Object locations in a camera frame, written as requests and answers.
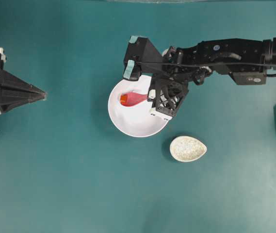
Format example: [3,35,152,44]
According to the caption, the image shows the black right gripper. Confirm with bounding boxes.
[147,46,211,120]

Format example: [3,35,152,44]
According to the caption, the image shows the red block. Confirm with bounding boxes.
[120,95,128,104]

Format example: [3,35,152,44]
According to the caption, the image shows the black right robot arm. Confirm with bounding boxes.
[148,38,276,121]

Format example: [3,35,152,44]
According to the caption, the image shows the white round bowl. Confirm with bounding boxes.
[108,75,168,137]

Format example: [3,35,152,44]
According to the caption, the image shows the crackle glazed egg-shaped dish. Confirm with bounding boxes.
[169,136,207,163]

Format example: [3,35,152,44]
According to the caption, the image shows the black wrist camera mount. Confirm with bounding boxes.
[123,35,165,82]

